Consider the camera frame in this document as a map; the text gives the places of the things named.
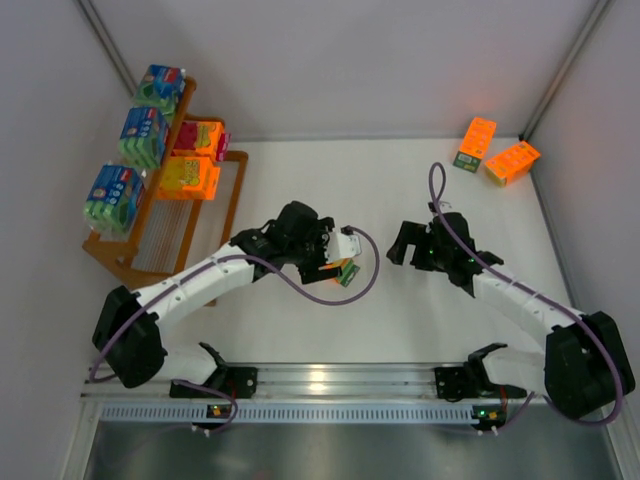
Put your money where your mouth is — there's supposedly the orange box far right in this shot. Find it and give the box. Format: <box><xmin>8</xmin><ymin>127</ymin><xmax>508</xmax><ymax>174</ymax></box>
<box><xmin>485</xmin><ymin>141</ymin><xmax>541</xmax><ymax>187</ymax></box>

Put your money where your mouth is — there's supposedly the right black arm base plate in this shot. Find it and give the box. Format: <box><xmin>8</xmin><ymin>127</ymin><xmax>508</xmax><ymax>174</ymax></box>
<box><xmin>434</xmin><ymin>366</ymin><xmax>528</xmax><ymax>402</ymax></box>

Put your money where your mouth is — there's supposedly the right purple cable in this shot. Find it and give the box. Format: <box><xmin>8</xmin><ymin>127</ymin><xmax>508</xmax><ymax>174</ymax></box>
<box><xmin>428</xmin><ymin>161</ymin><xmax>626</xmax><ymax>435</ymax></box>

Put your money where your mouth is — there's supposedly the purple cable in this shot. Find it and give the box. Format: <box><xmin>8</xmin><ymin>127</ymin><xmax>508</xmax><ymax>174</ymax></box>
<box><xmin>428</xmin><ymin>161</ymin><xmax>626</xmax><ymax>435</ymax></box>
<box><xmin>88</xmin><ymin>225</ymin><xmax>381</xmax><ymax>435</ymax></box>

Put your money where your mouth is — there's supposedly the orange green box yellow sponge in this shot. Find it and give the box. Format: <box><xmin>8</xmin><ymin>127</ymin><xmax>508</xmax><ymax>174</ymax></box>
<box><xmin>321</xmin><ymin>258</ymin><xmax>360</xmax><ymax>288</ymax></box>

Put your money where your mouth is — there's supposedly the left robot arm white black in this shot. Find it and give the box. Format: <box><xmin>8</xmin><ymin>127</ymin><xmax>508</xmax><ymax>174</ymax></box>
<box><xmin>92</xmin><ymin>201</ymin><xmax>361</xmax><ymax>389</ymax></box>

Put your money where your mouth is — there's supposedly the orange three-tier wire shelf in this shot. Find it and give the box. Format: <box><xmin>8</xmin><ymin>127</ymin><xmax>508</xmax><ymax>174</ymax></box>
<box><xmin>82</xmin><ymin>75</ymin><xmax>250</xmax><ymax>307</ymax></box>

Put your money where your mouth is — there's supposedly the pink scrubber sponge box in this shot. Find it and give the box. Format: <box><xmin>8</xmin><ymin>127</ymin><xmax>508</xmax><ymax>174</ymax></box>
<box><xmin>172</xmin><ymin>120</ymin><xmax>231</xmax><ymax>162</ymax></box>

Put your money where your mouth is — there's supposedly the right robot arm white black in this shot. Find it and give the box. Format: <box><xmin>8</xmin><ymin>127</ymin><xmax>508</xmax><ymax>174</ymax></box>
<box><xmin>386</xmin><ymin>212</ymin><xmax>636</xmax><ymax>420</ymax></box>

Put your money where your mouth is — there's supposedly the aluminium mounting rail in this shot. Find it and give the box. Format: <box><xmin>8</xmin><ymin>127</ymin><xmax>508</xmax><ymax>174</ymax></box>
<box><xmin>79</xmin><ymin>363</ymin><xmax>626</xmax><ymax>401</ymax></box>

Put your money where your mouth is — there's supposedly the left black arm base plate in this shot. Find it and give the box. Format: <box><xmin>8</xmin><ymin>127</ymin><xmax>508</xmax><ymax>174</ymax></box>
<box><xmin>169</xmin><ymin>367</ymin><xmax>258</xmax><ymax>399</ymax></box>

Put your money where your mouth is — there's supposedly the blue green sponge pack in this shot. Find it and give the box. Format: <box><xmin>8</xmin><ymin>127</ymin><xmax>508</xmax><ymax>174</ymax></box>
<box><xmin>133</xmin><ymin>64</ymin><xmax>186</xmax><ymax>118</ymax></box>
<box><xmin>83</xmin><ymin>164</ymin><xmax>146</xmax><ymax>235</ymax></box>
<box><xmin>118</xmin><ymin>106</ymin><xmax>169</xmax><ymax>170</ymax></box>

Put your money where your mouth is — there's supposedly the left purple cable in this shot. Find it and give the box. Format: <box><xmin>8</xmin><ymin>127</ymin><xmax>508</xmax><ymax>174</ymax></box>
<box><xmin>88</xmin><ymin>225</ymin><xmax>381</xmax><ymax>435</ymax></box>

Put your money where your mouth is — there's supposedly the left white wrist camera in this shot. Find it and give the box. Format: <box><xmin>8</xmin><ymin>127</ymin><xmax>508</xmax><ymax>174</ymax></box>
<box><xmin>325</xmin><ymin>227</ymin><xmax>362</xmax><ymax>264</ymax></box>

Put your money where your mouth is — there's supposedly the slotted grey cable duct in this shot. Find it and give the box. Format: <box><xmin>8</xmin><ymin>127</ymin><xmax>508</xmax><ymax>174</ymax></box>
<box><xmin>100</xmin><ymin>402</ymin><xmax>503</xmax><ymax>425</ymax></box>

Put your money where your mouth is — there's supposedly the orange box upright back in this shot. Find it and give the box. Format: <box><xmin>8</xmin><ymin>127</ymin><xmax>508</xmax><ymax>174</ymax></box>
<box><xmin>453</xmin><ymin>117</ymin><xmax>497</xmax><ymax>173</ymax></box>

